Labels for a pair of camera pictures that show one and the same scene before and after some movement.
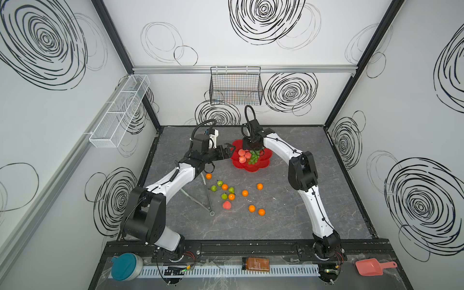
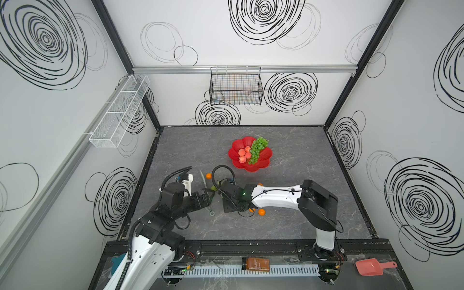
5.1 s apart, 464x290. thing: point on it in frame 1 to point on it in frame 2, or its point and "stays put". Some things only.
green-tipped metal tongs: (209, 209) stays put
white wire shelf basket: (110, 132) stays put
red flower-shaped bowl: (263, 162) stays put
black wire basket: (236, 86) stays put
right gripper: (248, 144) to (226, 206)
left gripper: (226, 154) to (198, 205)
